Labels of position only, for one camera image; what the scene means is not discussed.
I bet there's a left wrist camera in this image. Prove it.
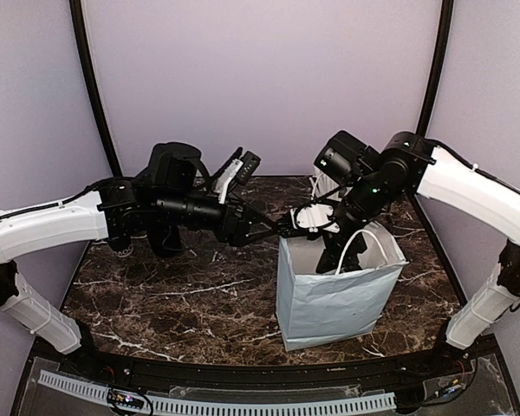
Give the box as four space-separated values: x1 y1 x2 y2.
210 147 261 205

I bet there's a stack of black lids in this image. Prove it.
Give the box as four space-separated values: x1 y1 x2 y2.
146 225 184 258

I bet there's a white paper bag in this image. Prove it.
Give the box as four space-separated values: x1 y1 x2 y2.
276 222 407 351

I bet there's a white slotted cable duct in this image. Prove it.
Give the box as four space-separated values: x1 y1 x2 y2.
38 370 396 415

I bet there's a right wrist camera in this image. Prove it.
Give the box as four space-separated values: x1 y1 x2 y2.
277 204 340 238

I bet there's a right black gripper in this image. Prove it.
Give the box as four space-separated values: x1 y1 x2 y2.
309 172 390 273

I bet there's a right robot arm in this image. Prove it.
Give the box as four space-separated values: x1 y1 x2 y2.
315 131 520 376

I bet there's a stack of paper cups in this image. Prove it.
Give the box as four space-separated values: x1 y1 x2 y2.
107 240 133 258

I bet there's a black front table rail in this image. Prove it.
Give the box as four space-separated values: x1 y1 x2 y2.
55 350 471 391

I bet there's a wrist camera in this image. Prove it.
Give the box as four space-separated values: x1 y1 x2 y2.
210 147 261 205
277 204 340 238

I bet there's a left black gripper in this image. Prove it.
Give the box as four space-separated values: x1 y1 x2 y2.
156 190 281 248

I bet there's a green circuit board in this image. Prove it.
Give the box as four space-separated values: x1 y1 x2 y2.
106 389 145 409

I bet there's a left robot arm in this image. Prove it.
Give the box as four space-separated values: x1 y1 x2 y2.
0 142 276 378

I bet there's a left black frame post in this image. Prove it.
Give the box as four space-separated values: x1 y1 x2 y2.
68 0 122 176

